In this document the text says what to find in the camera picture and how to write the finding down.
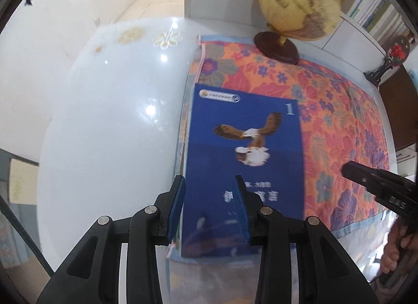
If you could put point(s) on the floral orange mat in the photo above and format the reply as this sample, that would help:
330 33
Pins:
326 95

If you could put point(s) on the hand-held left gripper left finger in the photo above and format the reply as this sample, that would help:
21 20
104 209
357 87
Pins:
174 209

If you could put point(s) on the yellow globe on wooden base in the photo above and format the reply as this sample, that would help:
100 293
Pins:
294 3

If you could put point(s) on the row of shelved books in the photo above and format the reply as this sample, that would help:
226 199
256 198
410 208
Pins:
375 10

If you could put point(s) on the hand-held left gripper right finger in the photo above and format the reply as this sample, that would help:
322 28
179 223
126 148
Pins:
241 212

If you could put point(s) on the person's right hand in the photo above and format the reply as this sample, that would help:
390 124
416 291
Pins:
390 251

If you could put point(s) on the blue eagle book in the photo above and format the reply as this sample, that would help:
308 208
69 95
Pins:
245 121

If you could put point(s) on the pale yellow paper sheet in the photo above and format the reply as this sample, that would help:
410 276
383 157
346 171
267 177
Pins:
23 181

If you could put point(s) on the brown wooden cabinet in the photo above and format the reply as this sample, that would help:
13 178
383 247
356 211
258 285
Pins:
401 111

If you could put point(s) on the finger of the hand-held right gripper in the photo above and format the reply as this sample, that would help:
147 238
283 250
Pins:
359 173

